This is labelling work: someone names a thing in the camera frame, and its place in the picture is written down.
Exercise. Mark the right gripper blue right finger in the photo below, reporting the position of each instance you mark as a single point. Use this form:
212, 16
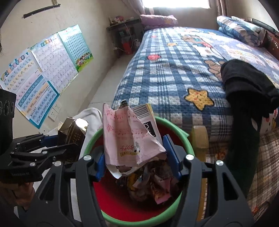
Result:
173, 152

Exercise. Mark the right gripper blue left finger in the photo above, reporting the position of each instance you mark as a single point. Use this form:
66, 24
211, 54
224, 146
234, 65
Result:
100, 169

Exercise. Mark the pink torn paper bag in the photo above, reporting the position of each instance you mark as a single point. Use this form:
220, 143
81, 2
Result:
131, 138

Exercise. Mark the trash inside bin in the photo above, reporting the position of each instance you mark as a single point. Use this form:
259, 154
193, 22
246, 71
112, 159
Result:
153, 183

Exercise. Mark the person's left hand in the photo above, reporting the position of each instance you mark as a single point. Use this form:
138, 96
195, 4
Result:
17, 195

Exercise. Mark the red bin with green rim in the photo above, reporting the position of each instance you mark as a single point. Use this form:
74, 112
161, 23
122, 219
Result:
119, 209

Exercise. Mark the blue plaid bed quilt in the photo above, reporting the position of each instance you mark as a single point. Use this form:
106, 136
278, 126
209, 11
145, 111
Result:
177, 71

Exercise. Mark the brown plaid bed sheet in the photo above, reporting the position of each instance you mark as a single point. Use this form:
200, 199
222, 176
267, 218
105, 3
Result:
261, 170

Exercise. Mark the black clothing on bed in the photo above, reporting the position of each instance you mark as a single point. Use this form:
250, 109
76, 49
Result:
252, 97

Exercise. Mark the red item on shelf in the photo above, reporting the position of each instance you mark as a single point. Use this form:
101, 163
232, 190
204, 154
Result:
127, 47

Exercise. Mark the dark corner shelf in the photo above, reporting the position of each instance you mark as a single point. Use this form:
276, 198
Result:
130, 30

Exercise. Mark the purple folded blanket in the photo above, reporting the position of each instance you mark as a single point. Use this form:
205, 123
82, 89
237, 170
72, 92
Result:
157, 21

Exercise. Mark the blue white folded duvet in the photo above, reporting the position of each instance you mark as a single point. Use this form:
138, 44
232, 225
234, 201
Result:
241, 30

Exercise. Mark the dark wooden headboard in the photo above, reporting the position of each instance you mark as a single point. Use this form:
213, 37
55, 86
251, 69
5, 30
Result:
271, 38

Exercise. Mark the bright window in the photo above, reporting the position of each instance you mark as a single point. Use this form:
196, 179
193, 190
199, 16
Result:
176, 4

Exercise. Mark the white wall socket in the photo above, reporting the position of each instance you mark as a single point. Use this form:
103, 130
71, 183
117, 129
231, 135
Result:
54, 112

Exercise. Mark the pinyin wall poster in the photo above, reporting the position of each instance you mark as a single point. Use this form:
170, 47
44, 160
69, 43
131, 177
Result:
35, 95

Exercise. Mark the white chart wall poster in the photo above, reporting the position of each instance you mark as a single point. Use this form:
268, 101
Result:
55, 62

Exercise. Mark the green chart wall poster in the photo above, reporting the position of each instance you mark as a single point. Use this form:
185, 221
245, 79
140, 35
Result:
76, 46

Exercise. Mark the black wall strip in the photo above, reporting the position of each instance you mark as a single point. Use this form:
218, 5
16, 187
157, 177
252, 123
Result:
41, 10

